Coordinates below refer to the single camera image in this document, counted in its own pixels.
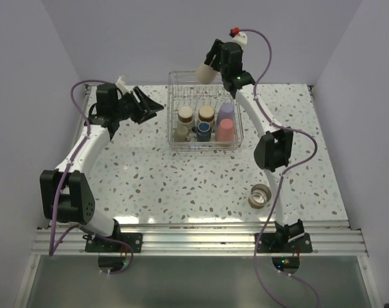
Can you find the tall beige cup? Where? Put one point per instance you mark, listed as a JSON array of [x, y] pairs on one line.
[[206, 74]]

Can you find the coral pink cup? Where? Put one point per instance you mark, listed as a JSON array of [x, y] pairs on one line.
[[225, 131]]

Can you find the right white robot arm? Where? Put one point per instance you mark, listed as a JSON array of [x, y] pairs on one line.
[[273, 151]]

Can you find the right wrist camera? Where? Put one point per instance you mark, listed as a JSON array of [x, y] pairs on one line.
[[239, 37]]

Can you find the lavender plastic cup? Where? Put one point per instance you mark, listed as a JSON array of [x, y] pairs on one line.
[[226, 111]]

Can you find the small olive mug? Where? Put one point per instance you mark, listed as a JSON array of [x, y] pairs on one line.
[[181, 134]]

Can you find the wire dish rack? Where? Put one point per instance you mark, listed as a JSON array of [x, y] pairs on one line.
[[185, 90]]

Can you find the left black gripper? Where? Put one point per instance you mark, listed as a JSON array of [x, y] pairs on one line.
[[149, 106]]

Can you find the black mug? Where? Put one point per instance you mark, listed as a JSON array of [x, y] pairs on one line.
[[202, 131]]

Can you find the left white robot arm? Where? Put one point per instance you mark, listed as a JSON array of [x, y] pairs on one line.
[[65, 191]]

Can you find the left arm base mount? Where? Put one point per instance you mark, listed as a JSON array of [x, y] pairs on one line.
[[127, 242]]

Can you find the steel cup with brown band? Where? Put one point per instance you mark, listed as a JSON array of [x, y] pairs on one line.
[[206, 114]]

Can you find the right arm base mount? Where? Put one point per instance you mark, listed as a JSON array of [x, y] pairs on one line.
[[270, 243]]

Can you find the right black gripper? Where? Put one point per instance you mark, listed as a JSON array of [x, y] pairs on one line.
[[216, 50]]

